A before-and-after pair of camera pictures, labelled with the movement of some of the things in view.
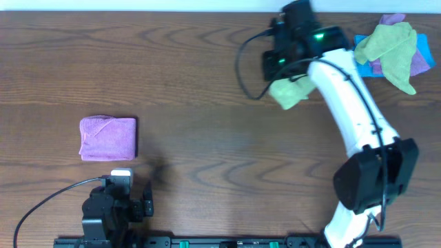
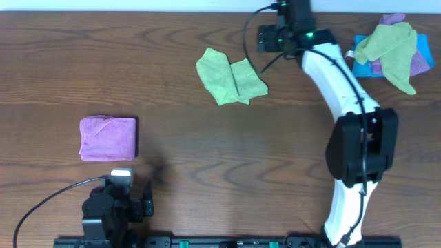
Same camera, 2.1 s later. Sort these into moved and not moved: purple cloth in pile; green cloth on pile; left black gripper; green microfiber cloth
Moved: green microfiber cloth
Not moved: purple cloth in pile; left black gripper; green cloth on pile
